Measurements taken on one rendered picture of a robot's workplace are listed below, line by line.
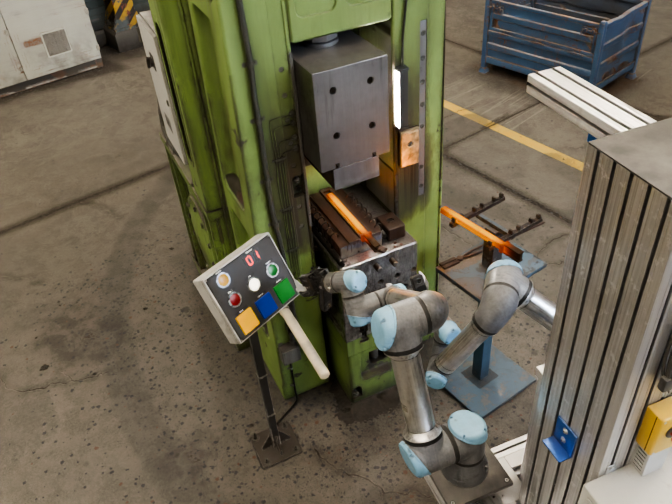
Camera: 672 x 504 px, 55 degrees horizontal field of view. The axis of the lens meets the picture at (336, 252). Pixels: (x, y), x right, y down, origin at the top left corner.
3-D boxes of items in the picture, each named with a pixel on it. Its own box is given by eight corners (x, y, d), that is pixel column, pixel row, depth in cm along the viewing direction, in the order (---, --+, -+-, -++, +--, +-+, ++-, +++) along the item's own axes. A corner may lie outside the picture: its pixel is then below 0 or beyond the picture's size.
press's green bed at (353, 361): (415, 378, 342) (416, 314, 313) (352, 406, 331) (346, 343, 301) (366, 314, 382) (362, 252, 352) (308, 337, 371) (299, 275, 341)
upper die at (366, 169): (379, 175, 262) (378, 155, 256) (335, 190, 256) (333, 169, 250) (334, 133, 292) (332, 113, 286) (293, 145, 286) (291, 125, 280)
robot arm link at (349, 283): (355, 297, 214) (348, 273, 213) (334, 298, 223) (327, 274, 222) (371, 289, 219) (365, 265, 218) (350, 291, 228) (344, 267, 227)
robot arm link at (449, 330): (443, 350, 232) (444, 333, 227) (426, 330, 240) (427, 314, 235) (461, 342, 235) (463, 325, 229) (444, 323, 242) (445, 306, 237)
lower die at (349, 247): (382, 244, 284) (381, 229, 279) (341, 259, 278) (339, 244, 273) (339, 198, 315) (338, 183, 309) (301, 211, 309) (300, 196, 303)
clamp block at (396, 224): (406, 236, 288) (405, 224, 284) (389, 242, 285) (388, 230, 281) (392, 222, 297) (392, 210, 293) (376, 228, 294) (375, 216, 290)
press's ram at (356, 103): (408, 145, 260) (408, 48, 235) (321, 173, 249) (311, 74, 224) (360, 106, 290) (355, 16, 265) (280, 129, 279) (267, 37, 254)
